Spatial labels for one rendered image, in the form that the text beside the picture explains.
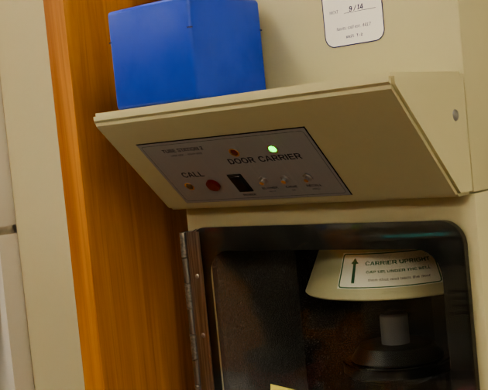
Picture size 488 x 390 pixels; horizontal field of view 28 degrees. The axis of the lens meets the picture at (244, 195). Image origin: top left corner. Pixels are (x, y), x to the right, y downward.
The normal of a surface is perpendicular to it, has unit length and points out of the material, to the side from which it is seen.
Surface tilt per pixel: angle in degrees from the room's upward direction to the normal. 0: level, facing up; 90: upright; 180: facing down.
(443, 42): 90
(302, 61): 90
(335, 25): 90
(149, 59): 90
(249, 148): 135
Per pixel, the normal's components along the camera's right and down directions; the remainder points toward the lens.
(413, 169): -0.37, 0.78
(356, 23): -0.62, 0.11
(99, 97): 0.77, -0.04
